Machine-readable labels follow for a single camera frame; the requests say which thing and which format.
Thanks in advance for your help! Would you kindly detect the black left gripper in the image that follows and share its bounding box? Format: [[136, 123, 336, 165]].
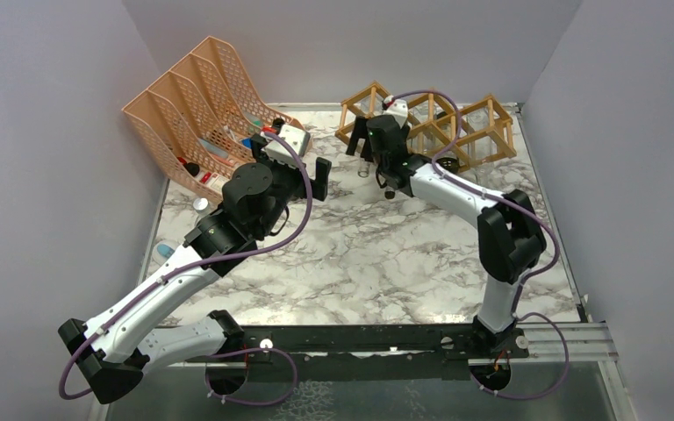
[[252, 137, 331, 238]]

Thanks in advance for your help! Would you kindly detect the small clear glass bottle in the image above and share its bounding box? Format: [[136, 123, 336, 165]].
[[357, 98, 380, 179]]

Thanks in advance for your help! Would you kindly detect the round clear flask silver cap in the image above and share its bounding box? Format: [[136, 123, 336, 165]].
[[192, 197, 214, 220]]

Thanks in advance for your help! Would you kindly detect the tall clear glass bottle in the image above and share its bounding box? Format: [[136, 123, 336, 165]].
[[410, 108, 439, 157]]

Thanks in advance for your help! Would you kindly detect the dark labelled wine bottle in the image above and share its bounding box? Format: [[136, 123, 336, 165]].
[[384, 184, 397, 200]]

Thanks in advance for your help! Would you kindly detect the dark green wine bottle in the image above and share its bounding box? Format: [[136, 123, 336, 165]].
[[434, 110, 461, 175]]

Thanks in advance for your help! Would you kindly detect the green wine bottle gold label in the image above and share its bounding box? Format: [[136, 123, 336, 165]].
[[271, 118, 285, 133]]

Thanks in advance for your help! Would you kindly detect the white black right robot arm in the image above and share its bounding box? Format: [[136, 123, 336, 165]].
[[347, 115, 547, 357]]

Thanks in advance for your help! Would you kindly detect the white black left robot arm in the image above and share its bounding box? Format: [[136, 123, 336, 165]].
[[58, 133, 332, 404]]

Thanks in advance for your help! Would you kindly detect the wooden lattice wine rack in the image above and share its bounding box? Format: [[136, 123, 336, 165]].
[[335, 81, 518, 172]]

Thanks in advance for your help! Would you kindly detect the clear bottle blue content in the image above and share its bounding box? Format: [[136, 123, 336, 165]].
[[152, 240, 176, 265]]

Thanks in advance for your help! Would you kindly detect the red white box in organizer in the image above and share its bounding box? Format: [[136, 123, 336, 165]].
[[198, 171, 230, 196]]

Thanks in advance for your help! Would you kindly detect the peach plastic file organizer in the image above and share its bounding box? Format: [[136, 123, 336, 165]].
[[122, 37, 302, 204]]

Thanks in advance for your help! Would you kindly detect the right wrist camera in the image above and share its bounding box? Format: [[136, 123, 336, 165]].
[[382, 96, 409, 128]]

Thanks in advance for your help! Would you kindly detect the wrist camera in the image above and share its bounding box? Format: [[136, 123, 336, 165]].
[[261, 125, 312, 169], [382, 96, 409, 128]]

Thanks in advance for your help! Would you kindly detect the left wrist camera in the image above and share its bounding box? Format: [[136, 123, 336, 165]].
[[261, 125, 312, 169]]

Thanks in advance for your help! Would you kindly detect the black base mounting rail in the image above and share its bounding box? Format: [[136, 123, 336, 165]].
[[192, 324, 529, 382]]

